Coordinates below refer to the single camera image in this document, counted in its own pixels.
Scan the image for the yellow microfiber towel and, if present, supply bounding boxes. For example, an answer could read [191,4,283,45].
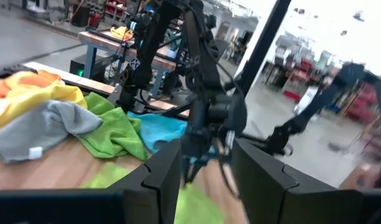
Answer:
[0,70,88,132]

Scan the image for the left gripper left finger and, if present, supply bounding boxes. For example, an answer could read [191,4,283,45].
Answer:
[108,138,183,224]

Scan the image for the yellow background cloth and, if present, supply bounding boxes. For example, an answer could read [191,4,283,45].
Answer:
[109,25,135,42]

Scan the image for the wooden background workbench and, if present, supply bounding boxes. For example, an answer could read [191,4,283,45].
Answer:
[78,29,186,98]

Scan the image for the black slanted post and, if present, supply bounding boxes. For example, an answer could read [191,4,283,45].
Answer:
[235,0,293,96]

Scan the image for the lime green microfiber towel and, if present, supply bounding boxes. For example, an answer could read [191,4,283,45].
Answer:
[80,161,226,224]

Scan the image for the orange microfiber towel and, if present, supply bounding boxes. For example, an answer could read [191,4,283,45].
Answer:
[0,70,62,99]

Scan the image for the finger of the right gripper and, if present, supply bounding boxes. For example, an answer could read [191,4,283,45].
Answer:
[181,154,207,185]
[215,139,241,198]

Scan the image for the grey microfiber towel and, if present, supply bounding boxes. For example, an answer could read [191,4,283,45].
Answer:
[0,100,103,164]

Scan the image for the black computer case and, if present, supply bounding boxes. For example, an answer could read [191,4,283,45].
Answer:
[69,53,112,83]

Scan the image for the blue microfiber towel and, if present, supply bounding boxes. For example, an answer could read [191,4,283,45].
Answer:
[127,111,188,156]

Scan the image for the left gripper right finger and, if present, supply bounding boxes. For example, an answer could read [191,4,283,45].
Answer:
[232,138,337,224]

